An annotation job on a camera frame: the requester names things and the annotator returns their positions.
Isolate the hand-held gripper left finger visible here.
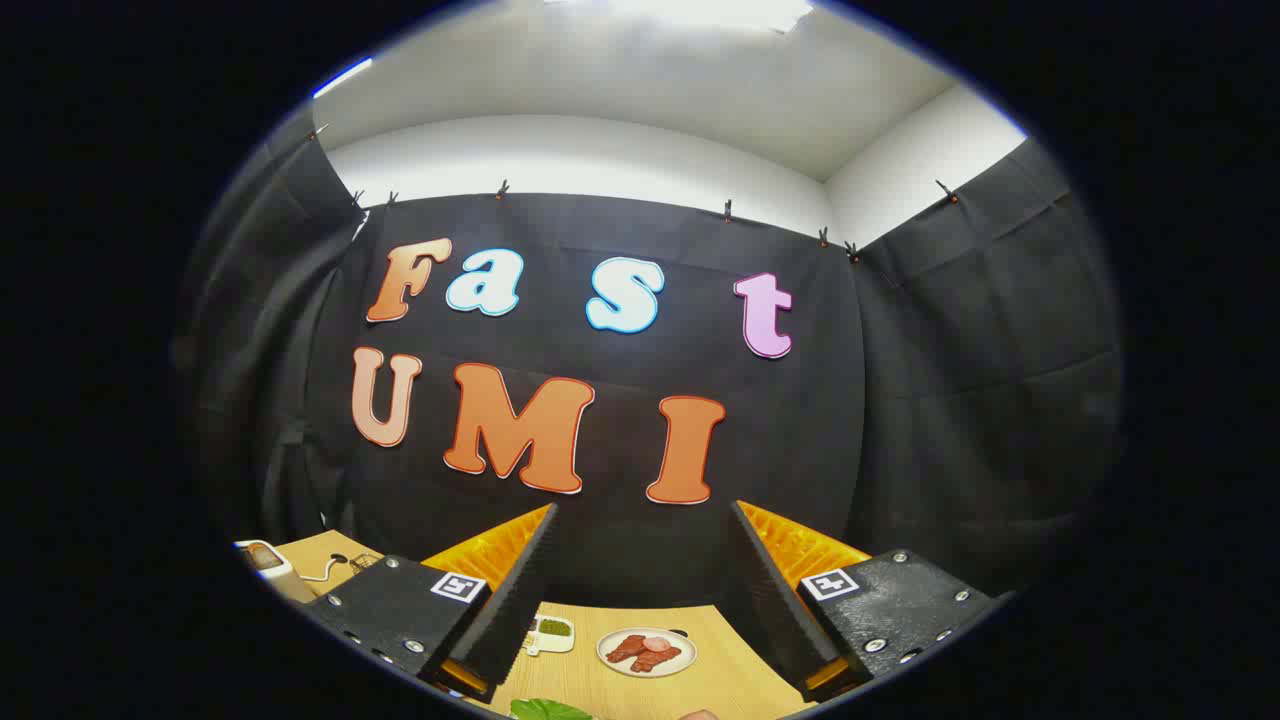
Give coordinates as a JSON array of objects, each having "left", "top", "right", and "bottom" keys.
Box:
[{"left": 300, "top": 503, "right": 558, "bottom": 704}]

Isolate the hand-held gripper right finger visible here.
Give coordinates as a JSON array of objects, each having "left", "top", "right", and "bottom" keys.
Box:
[{"left": 730, "top": 499, "right": 1013, "bottom": 703}]

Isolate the green lettuce leaf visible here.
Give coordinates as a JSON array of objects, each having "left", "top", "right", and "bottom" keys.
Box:
[{"left": 510, "top": 698, "right": 597, "bottom": 720}]

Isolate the white divided dish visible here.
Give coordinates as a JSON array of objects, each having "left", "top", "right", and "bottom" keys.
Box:
[{"left": 523, "top": 616, "right": 577, "bottom": 657}]

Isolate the white oval plate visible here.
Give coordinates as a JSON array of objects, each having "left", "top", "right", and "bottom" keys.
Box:
[{"left": 596, "top": 627, "right": 698, "bottom": 679}]

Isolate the black backdrop cloth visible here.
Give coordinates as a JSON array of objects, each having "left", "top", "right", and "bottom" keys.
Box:
[{"left": 170, "top": 105, "right": 1126, "bottom": 611}]

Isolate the white toaster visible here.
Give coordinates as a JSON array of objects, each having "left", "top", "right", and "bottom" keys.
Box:
[{"left": 235, "top": 540, "right": 316, "bottom": 604}]

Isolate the row of black cloth clips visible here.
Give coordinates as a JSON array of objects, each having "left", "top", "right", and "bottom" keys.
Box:
[{"left": 308, "top": 122, "right": 959, "bottom": 263}]

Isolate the ceiling light panel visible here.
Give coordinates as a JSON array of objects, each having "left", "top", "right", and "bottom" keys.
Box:
[{"left": 545, "top": 0, "right": 813, "bottom": 33}]

